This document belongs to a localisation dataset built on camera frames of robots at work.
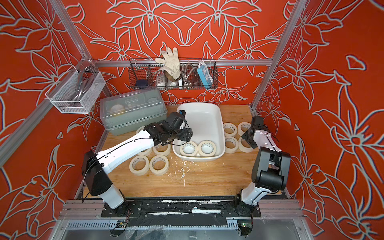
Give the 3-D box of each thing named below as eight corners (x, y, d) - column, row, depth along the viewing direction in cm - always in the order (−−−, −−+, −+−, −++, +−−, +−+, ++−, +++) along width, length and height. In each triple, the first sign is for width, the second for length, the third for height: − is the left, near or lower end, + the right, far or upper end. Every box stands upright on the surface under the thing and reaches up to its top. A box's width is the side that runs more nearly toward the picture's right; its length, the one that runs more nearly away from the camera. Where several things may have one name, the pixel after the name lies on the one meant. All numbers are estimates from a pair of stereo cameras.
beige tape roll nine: (148, 175, 86) (147, 173, 83) (152, 157, 93) (150, 155, 91) (168, 175, 86) (167, 173, 83) (169, 157, 93) (169, 155, 91)
